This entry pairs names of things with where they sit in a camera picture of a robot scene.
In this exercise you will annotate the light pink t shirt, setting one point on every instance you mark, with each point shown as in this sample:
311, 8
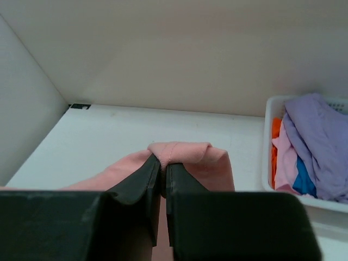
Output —
286, 163

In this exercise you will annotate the black corner label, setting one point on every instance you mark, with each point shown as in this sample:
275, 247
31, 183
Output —
80, 106

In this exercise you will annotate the purple t shirt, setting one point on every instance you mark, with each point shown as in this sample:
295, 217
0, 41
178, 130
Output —
318, 134

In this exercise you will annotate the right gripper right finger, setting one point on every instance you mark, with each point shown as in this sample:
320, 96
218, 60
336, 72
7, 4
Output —
206, 225

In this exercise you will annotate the blue t shirt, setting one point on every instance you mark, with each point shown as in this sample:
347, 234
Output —
303, 183

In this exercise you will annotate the salmon pink t shirt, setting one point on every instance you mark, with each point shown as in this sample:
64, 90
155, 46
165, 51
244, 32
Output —
209, 165

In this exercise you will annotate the orange t shirt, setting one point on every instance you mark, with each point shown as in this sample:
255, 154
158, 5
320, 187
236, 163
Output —
276, 124

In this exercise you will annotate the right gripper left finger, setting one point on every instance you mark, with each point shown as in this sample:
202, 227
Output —
118, 224

